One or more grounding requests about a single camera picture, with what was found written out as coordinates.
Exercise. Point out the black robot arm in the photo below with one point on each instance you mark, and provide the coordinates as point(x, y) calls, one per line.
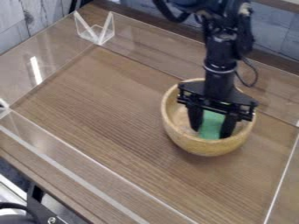
point(229, 40)

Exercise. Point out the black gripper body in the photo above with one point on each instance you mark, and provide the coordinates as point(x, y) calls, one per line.
point(215, 94)

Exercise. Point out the clear acrylic tray wall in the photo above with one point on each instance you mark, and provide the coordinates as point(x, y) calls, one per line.
point(98, 193)

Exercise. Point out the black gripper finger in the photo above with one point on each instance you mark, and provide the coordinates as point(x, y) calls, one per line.
point(195, 115)
point(229, 125)

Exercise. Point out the clear acrylic stand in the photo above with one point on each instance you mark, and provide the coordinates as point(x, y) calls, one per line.
point(95, 33)

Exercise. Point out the green rectangular stick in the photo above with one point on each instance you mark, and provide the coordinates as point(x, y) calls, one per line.
point(211, 125)

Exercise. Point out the black table frame bracket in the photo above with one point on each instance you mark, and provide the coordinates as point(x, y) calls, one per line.
point(46, 216)

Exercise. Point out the wooden bowl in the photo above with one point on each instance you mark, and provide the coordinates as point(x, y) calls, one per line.
point(186, 138)

